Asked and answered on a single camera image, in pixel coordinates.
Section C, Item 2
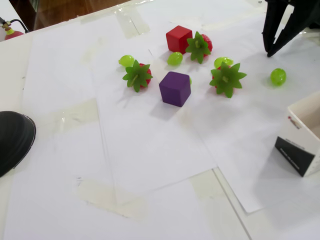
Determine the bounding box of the black round stand base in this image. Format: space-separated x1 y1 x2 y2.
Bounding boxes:
0 110 37 178

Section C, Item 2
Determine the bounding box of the red fire extinguisher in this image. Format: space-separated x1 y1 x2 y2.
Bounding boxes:
0 16 31 42

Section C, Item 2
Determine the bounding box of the beige masking tape strip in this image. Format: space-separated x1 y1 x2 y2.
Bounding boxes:
48 98 99 127
190 171 227 201
76 177 148 221

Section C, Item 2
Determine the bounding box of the purple cube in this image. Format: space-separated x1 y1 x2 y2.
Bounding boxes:
158 71 192 108

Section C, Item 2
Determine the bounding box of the red cube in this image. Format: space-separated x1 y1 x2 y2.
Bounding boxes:
165 24 193 55

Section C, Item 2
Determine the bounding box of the red plastic strawberry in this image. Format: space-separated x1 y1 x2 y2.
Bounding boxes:
185 30 215 65
122 59 154 93
209 61 248 99

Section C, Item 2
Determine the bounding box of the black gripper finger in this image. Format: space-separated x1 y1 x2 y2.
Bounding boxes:
266 0 320 58
261 0 287 55

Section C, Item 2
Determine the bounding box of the white and black cardboard box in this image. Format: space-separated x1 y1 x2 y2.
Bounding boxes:
274 91 320 178

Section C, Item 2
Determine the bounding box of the dark brown cabinet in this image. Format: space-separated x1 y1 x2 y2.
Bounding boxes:
8 0 42 32

